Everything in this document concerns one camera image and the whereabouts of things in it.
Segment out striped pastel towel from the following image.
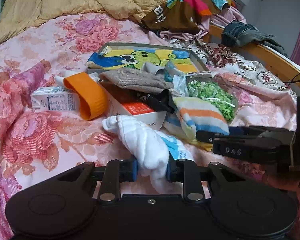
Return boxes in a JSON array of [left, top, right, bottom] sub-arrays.
[[163, 97, 230, 151]]

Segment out white quilted cloth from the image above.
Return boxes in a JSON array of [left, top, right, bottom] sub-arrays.
[[102, 115, 194, 194]]

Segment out orange silicone band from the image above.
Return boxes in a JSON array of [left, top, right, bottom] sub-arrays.
[[63, 72, 109, 121]]

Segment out person's right hand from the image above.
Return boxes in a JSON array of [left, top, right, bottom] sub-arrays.
[[260, 165, 300, 193]]

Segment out jar of green peas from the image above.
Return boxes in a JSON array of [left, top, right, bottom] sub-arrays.
[[187, 80, 238, 124]]

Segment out black cloth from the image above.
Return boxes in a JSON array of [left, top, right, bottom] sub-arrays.
[[134, 89, 175, 114]]

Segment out orange white cardboard box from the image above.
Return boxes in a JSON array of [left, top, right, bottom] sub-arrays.
[[101, 82, 167, 131]]

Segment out light blue white cloth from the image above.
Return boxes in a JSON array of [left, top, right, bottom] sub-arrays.
[[141, 61, 189, 96]]

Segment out ornate cream maroon cover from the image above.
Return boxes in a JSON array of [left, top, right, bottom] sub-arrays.
[[170, 38, 296, 98]]

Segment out pink floral bed sheet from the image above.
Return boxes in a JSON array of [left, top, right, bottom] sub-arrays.
[[0, 12, 300, 239]]

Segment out grey brown knit cloth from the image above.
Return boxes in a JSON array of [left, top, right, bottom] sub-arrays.
[[98, 68, 181, 97]]

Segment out white milk carton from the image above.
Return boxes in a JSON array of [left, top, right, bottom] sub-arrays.
[[31, 86, 80, 112]]

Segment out blue denim jeans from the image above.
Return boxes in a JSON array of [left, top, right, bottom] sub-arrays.
[[221, 21, 288, 57]]

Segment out frog cartoon towel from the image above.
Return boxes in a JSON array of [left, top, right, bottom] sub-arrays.
[[85, 46, 197, 73]]

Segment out pink satin garment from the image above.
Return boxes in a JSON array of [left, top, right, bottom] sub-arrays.
[[160, 6, 248, 41]]

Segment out brown colourful striped garment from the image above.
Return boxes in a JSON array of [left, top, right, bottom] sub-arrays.
[[141, 0, 237, 34]]

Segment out black cable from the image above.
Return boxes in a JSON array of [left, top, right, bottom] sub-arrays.
[[283, 71, 300, 85]]

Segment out wooden bed frame rail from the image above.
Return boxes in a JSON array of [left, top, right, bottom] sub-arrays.
[[202, 23, 300, 95]]

